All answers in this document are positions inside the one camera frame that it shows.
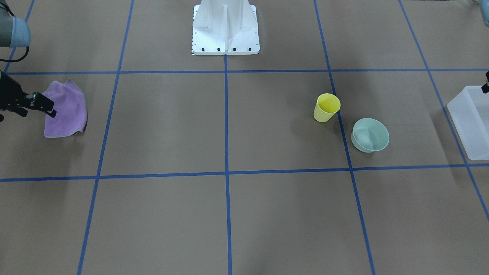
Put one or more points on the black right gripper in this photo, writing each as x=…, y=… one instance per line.
x=8, y=91

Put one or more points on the yellow plastic cup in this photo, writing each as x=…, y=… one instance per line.
x=327, y=105

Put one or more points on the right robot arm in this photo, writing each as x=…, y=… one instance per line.
x=15, y=33

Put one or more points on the translucent white plastic box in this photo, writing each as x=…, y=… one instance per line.
x=469, y=111

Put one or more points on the purple microfiber cloth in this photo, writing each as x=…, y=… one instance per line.
x=70, y=105

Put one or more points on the mint green bowl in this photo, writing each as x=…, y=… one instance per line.
x=369, y=135

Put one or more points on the white metal camera stand base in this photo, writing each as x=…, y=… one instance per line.
x=225, y=27

